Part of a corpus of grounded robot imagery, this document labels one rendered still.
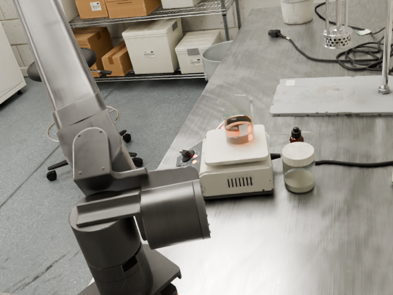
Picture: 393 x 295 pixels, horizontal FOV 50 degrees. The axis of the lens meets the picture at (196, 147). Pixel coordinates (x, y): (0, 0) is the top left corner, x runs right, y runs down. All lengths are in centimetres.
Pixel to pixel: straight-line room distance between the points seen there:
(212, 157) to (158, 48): 232
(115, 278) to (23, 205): 202
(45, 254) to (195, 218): 170
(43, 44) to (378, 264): 56
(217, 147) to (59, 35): 40
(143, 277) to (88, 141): 15
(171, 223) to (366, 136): 68
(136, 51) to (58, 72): 265
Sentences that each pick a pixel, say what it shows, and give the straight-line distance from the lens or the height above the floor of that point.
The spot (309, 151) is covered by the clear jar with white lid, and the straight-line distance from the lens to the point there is 80.
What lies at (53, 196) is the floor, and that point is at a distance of 239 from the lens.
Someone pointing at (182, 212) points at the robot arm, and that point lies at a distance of 39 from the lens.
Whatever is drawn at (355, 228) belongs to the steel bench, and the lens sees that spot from 77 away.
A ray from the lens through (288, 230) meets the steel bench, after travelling 76.
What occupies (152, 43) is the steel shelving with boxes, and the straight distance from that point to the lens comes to 308.
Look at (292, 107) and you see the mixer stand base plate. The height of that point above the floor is 76.
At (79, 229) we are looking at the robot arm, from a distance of 40.
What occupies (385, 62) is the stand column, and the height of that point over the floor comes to 84.
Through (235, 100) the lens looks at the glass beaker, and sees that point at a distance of 83.
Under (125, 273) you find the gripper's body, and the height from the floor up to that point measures 98.
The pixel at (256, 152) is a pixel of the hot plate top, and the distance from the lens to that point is 80.
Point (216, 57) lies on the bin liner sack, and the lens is 263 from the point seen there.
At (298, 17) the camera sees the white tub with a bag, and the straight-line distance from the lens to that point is 171.
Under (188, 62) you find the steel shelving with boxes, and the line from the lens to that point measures 301.
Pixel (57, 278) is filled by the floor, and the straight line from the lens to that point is 193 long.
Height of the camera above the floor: 128
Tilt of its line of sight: 32 degrees down
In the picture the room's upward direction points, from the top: 12 degrees counter-clockwise
